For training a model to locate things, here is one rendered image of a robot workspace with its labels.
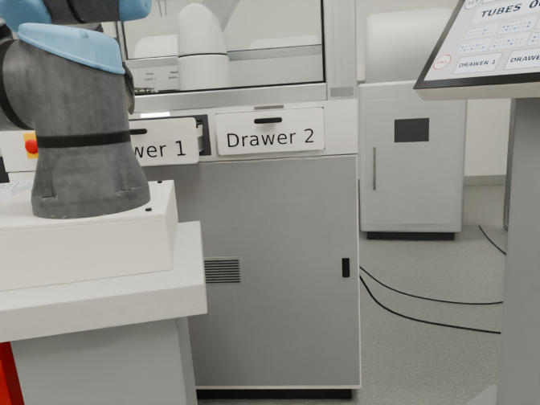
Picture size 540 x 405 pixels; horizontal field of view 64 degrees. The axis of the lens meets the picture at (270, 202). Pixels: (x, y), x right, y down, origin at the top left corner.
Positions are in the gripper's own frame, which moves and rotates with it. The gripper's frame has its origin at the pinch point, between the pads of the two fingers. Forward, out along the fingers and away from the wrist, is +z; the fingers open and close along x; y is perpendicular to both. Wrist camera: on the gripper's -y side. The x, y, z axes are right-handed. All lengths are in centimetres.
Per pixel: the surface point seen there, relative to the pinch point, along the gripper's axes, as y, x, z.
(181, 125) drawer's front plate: -2.2, 11.3, 7.9
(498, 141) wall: -234, 218, 232
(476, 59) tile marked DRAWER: -3, 77, -4
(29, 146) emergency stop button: -6.5, -33.2, 15.0
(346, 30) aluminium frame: -27, 53, 0
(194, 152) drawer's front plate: 1.6, 14.0, 13.2
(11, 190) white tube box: 13.4, -27.3, 11.1
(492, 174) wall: -217, 215, 257
